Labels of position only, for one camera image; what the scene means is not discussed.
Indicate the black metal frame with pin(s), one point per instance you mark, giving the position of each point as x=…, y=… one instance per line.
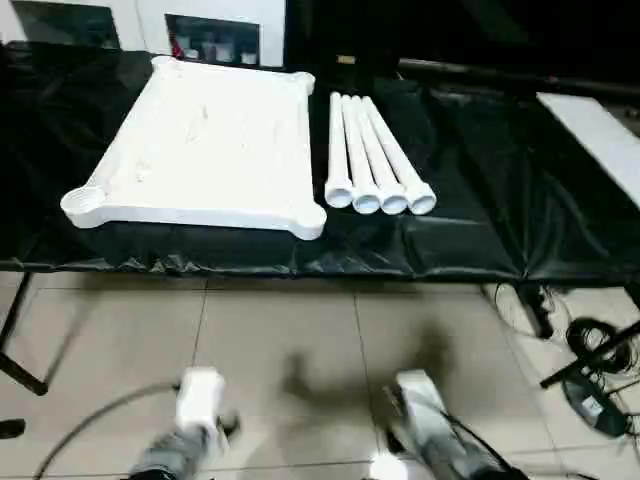
x=500, y=75

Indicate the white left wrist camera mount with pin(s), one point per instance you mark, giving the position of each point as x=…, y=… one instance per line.
x=200, y=400

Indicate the white cabinet with glass doors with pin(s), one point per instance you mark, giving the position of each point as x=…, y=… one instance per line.
x=145, y=30

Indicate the white plastic table top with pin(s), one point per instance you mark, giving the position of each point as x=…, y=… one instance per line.
x=210, y=150

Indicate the white flat panel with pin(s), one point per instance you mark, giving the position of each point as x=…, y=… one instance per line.
x=595, y=135

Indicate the tan label tag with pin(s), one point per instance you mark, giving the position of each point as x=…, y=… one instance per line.
x=346, y=59

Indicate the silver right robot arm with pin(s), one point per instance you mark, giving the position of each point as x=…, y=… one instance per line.
x=450, y=460

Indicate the black power adapter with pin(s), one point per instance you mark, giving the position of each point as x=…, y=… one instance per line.
x=590, y=405

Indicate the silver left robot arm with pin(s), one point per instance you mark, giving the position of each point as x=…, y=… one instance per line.
x=170, y=455

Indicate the black plastic mat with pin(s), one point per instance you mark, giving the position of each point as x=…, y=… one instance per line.
x=500, y=200

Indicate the black metal table leg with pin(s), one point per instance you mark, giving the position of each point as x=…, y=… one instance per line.
x=25, y=377

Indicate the white plastic table leg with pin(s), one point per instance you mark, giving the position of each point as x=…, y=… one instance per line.
x=337, y=150
x=357, y=150
x=375, y=150
x=395, y=150

